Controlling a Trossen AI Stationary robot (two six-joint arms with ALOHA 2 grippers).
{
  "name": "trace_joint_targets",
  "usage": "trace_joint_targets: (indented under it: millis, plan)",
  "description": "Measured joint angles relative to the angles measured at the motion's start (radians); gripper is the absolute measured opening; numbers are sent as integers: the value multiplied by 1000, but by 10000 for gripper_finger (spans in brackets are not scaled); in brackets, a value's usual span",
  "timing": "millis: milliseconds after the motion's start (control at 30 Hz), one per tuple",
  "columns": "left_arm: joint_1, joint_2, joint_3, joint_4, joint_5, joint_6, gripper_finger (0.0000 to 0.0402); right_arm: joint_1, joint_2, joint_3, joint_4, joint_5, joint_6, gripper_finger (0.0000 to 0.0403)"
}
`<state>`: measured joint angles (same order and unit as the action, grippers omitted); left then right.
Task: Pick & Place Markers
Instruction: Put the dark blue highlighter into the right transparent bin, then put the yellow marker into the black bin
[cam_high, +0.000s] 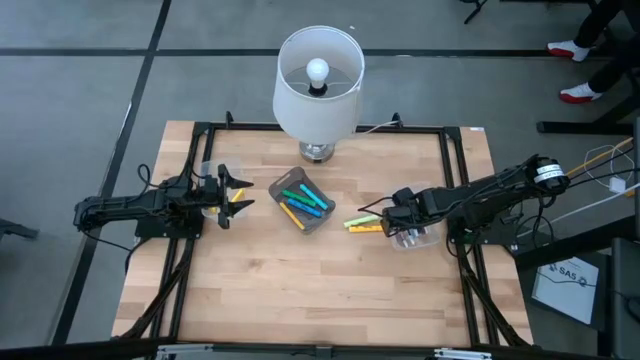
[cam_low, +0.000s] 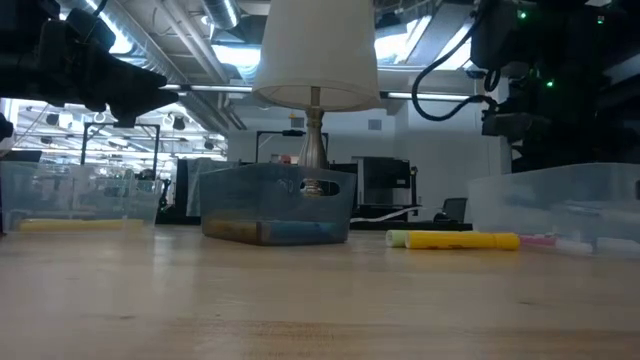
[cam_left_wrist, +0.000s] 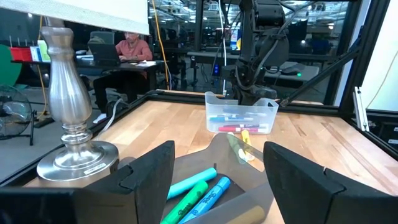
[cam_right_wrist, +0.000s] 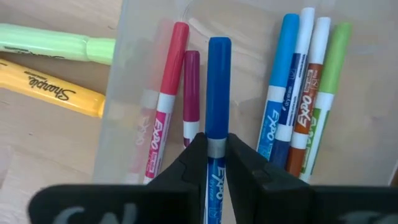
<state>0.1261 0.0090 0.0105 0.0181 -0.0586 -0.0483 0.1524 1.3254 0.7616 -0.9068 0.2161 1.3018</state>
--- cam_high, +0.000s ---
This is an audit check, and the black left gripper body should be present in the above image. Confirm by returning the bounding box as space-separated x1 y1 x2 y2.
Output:
188 175 224 221

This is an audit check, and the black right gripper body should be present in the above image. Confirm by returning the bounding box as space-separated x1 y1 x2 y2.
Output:
382 187 437 237

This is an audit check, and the light blue highlighter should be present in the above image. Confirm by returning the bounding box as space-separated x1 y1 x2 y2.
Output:
286 196 322 219

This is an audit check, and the teal highlighter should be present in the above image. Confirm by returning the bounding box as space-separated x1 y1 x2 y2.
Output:
298 183 330 212

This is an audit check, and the clear plastic bin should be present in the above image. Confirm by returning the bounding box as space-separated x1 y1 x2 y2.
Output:
387 180 445 252
199 157 250 222

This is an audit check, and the pale green highlighter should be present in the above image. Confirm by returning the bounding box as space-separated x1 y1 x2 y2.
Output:
343 213 381 230

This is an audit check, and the smoky grey plastic bin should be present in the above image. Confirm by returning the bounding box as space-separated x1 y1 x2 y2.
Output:
268 166 337 235

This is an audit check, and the silver table lamp white shade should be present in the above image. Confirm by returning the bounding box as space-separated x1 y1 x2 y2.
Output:
272 24 366 165

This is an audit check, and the white printed paper sheet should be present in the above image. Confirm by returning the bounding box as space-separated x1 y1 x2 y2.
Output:
531 256 600 326

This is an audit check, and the black furniture leg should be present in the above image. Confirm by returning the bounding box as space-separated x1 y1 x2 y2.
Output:
0 218 39 241
462 0 489 25

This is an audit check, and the black side desk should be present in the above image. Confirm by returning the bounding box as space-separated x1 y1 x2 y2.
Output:
512 214 640 360

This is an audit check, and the person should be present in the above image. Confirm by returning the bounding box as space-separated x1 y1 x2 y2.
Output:
547 0 640 105

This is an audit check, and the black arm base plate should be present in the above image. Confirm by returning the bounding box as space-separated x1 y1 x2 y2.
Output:
448 224 519 247
134 214 205 240

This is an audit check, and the black aluminium table frame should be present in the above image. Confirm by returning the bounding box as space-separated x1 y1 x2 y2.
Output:
112 110 534 360

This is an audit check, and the white lamp power cord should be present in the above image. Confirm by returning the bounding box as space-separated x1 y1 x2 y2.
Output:
357 119 401 136

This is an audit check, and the silver aluminium bracket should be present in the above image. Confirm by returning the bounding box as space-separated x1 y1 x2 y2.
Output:
434 348 491 360
157 343 214 359

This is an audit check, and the white floor cable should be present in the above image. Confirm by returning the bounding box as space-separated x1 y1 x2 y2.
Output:
517 182 640 236

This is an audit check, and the yellow power cable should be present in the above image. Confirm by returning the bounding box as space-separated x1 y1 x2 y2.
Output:
564 137 635 179

